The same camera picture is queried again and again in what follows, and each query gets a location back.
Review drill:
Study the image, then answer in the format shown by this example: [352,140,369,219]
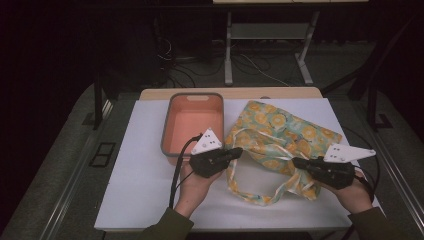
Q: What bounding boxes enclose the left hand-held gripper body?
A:
[188,127,235,179]

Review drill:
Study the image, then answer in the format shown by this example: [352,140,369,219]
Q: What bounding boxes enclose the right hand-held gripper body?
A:
[309,143,377,191]

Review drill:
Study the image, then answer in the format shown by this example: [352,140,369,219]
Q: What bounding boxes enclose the orange fruit print cloth bag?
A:
[223,99,344,207]

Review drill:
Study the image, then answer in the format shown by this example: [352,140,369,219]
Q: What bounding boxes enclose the orange plastic basket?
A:
[160,92,225,166]

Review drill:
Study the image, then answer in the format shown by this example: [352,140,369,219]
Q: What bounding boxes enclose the person's left hand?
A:
[174,163,223,220]

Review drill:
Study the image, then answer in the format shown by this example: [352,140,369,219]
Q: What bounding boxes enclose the person's right hand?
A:
[320,169,374,215]

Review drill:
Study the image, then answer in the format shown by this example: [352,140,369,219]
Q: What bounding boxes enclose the white board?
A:
[94,98,382,233]

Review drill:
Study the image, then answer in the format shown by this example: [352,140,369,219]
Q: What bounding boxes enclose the black stand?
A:
[83,74,121,131]
[321,16,424,132]

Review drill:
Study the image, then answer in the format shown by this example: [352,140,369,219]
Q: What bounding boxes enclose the metal-legged desk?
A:
[212,0,370,87]

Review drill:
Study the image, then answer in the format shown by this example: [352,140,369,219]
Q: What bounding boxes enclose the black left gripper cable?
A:
[168,133,204,210]

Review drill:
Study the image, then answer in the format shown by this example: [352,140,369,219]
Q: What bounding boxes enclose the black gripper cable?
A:
[168,133,204,210]
[343,125,382,205]

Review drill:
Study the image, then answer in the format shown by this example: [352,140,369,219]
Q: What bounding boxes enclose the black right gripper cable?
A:
[343,125,382,205]

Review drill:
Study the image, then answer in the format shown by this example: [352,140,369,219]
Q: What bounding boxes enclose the aluminium rail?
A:
[39,99,114,240]
[368,128,424,231]

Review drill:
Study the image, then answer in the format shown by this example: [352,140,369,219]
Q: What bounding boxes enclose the white floor cable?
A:
[239,53,292,88]

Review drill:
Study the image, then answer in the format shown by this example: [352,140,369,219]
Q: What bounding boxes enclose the black floor cables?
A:
[156,36,234,88]

